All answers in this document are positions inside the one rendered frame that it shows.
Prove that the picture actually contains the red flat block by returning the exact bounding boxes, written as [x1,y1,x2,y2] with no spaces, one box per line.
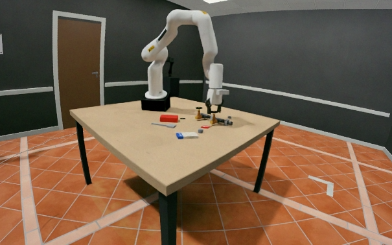
[159,115,178,123]

